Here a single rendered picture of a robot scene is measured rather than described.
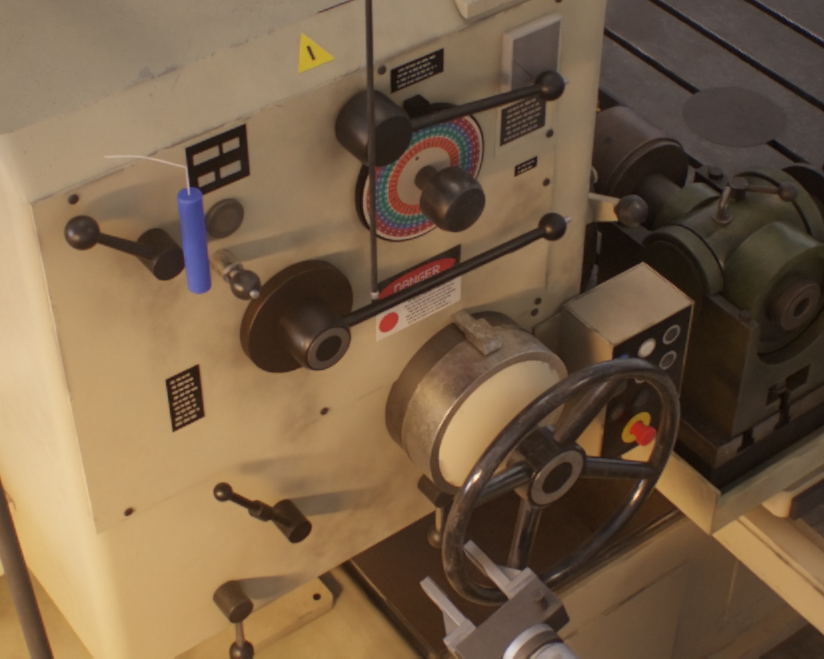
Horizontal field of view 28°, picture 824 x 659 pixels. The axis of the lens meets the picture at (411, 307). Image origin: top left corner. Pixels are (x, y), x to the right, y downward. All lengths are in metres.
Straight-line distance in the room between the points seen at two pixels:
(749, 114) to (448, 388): 1.32
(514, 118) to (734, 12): 1.59
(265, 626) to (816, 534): 0.92
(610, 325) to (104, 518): 0.72
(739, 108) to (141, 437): 1.66
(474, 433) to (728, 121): 1.28
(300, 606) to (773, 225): 1.00
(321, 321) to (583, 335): 0.50
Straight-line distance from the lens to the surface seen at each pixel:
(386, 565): 2.85
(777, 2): 3.56
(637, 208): 2.17
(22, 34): 1.79
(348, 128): 1.76
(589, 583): 2.91
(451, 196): 1.83
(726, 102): 3.24
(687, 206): 2.55
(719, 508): 2.59
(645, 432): 2.34
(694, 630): 3.35
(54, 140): 1.66
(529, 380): 2.09
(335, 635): 2.79
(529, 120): 1.99
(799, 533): 2.86
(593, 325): 2.22
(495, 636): 1.97
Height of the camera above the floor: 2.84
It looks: 42 degrees down
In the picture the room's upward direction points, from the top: straight up
